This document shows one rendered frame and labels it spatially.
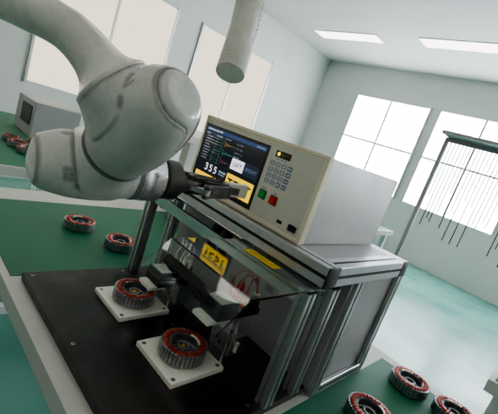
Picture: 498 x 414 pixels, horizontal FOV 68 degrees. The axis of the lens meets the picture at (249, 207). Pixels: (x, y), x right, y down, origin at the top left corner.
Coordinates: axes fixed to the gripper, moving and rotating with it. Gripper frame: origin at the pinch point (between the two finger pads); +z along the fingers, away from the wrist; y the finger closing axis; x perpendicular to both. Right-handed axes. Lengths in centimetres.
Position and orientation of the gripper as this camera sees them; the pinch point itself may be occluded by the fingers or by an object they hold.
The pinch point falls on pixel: (234, 190)
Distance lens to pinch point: 82.8
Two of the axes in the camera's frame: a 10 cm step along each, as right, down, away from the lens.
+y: 6.6, 3.7, -6.5
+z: 6.7, 0.8, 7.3
